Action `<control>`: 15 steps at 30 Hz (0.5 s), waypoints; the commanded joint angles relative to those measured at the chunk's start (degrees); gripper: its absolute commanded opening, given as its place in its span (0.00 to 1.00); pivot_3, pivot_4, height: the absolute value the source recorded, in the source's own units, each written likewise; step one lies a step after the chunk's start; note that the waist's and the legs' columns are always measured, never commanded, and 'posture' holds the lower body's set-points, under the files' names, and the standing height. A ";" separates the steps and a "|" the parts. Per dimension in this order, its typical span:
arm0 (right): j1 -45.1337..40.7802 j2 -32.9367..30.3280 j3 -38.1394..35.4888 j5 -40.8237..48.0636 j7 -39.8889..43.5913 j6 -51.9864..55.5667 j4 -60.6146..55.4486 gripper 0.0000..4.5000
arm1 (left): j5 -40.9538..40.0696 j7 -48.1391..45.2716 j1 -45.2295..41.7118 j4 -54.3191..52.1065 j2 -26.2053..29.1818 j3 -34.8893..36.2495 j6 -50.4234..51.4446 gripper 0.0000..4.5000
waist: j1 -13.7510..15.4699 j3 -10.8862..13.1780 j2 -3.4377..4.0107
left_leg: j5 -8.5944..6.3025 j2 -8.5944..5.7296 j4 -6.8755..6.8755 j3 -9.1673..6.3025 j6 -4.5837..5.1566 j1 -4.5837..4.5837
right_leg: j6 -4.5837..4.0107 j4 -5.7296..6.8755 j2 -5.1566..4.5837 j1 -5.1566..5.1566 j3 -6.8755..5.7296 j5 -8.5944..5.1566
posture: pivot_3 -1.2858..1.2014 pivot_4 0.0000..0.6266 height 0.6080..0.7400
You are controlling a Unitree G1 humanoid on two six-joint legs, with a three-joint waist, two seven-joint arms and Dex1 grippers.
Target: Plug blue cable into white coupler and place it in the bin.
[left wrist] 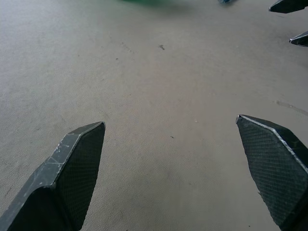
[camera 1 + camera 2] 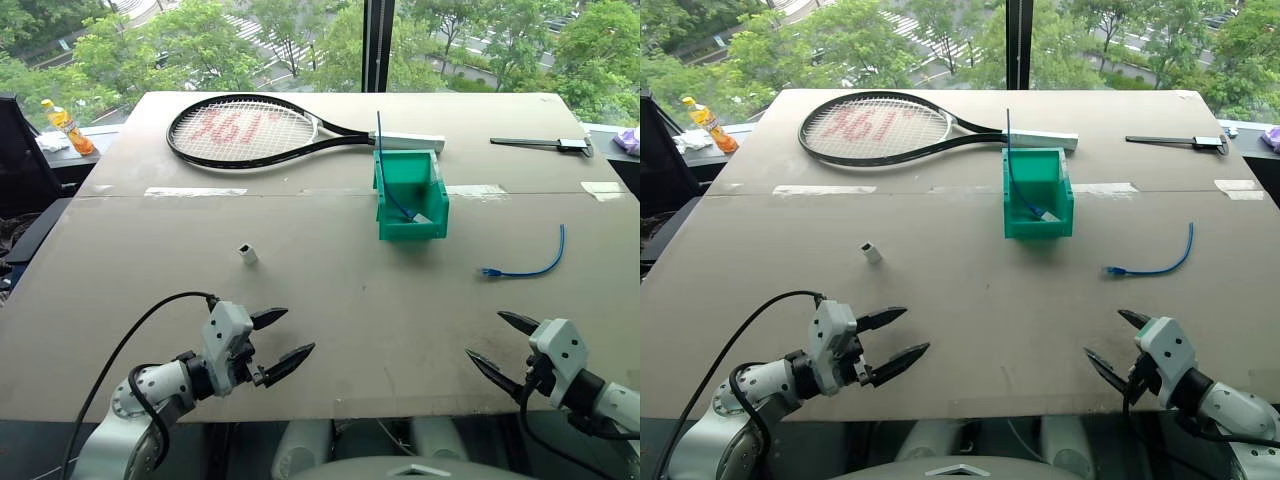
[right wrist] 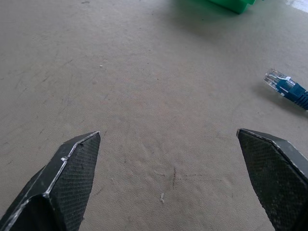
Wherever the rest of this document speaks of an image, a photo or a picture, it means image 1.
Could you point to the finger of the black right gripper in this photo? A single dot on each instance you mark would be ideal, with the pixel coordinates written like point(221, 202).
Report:
point(287, 7)
point(302, 39)

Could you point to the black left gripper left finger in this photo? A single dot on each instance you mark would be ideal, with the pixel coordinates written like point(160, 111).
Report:
point(60, 183)

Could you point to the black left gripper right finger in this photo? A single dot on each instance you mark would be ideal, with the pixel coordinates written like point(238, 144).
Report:
point(276, 168)

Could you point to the green circuit board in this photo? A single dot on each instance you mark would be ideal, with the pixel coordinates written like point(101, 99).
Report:
point(149, 2)

